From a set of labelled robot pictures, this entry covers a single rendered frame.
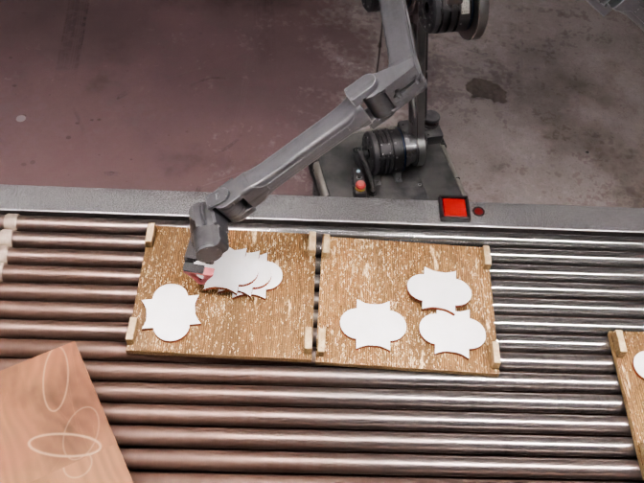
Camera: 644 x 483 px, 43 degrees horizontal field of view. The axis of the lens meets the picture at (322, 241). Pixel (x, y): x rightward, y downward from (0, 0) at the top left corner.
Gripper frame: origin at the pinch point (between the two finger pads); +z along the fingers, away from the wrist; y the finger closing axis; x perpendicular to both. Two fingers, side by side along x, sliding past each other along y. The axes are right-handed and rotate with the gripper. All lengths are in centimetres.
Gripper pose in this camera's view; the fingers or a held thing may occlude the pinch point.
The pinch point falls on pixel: (205, 264)
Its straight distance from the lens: 191.1
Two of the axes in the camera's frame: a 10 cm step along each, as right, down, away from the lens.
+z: -0.8, 6.0, 8.0
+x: -9.9, -1.5, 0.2
